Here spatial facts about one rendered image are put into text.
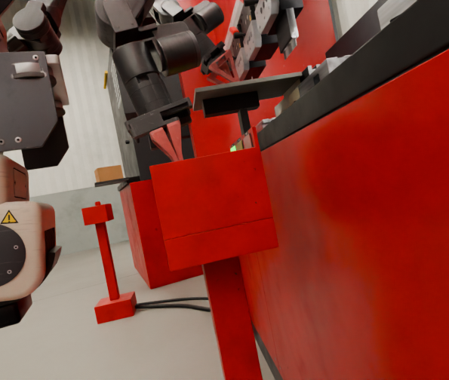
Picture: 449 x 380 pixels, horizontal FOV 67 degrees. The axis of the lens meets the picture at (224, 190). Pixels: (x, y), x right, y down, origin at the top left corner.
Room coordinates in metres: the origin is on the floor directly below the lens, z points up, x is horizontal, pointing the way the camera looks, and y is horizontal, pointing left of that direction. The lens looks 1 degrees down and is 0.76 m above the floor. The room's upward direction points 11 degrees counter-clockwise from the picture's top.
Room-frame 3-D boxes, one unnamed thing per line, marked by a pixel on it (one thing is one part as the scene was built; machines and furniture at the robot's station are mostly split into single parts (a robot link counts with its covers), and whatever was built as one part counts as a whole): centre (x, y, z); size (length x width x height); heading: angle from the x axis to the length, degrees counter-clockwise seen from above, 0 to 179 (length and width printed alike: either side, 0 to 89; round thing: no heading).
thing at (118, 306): (2.44, 0.92, 0.42); 0.25 x 0.20 x 0.83; 97
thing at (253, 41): (1.14, -0.22, 1.26); 0.15 x 0.09 x 0.17; 7
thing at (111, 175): (3.04, 0.97, 1.05); 0.30 x 0.28 x 0.14; 21
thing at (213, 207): (0.58, 0.03, 0.75); 0.20 x 0.16 x 0.18; 8
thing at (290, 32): (0.92, -0.25, 1.13); 0.10 x 0.02 x 0.10; 7
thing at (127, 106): (2.04, 0.43, 1.42); 0.45 x 0.12 x 0.36; 12
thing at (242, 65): (1.34, -0.19, 1.26); 0.15 x 0.09 x 0.17; 7
